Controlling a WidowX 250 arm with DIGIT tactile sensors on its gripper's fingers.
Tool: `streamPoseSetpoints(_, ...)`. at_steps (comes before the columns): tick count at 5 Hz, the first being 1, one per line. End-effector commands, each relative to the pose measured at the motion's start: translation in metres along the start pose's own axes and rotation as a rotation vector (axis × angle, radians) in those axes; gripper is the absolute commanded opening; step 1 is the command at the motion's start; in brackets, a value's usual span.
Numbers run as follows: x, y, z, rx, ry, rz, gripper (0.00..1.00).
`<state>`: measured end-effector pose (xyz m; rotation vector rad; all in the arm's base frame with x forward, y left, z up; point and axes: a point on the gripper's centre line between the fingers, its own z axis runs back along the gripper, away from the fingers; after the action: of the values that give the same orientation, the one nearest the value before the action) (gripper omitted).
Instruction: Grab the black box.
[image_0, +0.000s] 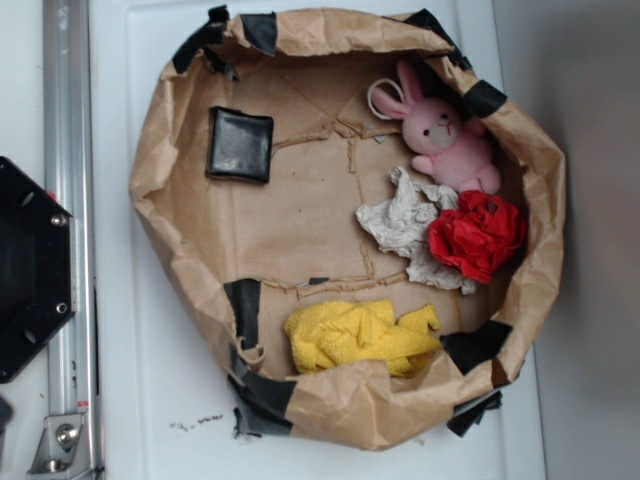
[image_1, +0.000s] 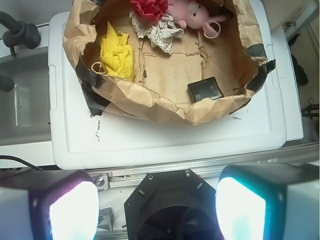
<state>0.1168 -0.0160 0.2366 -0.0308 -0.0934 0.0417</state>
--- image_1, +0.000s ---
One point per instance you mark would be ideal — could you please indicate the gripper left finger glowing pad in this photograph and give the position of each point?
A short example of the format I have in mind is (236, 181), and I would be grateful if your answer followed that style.
(48, 205)

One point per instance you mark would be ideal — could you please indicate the grey crumpled paper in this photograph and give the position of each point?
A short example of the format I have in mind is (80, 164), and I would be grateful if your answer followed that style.
(161, 33)

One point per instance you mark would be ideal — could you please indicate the white plastic lid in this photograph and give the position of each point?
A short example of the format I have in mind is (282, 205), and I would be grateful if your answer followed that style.
(82, 141)

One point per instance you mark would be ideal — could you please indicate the clear plastic bin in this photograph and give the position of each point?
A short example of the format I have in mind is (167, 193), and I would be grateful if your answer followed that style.
(25, 110)

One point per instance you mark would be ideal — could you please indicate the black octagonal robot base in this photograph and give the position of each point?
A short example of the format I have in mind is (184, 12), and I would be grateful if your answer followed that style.
(172, 205)

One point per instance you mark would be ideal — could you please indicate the metal corner bracket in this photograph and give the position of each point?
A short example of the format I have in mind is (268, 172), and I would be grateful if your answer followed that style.
(101, 181)

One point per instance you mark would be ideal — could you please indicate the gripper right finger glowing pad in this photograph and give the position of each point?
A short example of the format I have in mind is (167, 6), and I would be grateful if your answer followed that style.
(269, 201)

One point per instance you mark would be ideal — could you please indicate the pink plush bunny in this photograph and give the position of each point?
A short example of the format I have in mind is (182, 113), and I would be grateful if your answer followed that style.
(189, 13)

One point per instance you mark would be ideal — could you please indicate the brown paper bag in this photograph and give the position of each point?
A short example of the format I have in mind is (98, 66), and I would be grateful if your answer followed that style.
(159, 91)

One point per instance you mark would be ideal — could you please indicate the black box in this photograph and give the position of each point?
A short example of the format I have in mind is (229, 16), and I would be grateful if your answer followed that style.
(205, 88)

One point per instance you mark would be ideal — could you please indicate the yellow cloth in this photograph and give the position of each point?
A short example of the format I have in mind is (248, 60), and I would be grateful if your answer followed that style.
(116, 55)

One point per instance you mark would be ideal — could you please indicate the red crumpled paper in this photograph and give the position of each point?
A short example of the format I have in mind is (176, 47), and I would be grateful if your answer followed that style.
(150, 10)

